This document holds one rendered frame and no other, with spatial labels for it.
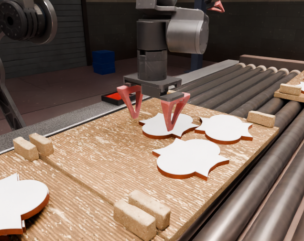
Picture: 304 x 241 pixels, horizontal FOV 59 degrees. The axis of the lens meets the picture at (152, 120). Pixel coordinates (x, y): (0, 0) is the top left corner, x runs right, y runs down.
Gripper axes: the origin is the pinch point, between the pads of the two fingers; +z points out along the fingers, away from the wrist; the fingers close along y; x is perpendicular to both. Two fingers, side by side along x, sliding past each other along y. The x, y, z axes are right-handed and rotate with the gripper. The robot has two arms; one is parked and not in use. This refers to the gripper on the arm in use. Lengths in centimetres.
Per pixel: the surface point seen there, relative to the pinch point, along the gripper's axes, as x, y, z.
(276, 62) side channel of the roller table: -95, 6, 2
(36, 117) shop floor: -85, 255, 95
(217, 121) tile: -13.1, -8.2, 1.9
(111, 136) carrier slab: 6.8, 5.2, 3.0
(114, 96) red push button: -12.8, 26.7, 3.5
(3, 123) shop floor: -53, 264, 96
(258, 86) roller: -57, -1, 4
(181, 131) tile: -3.4, -5.2, 2.0
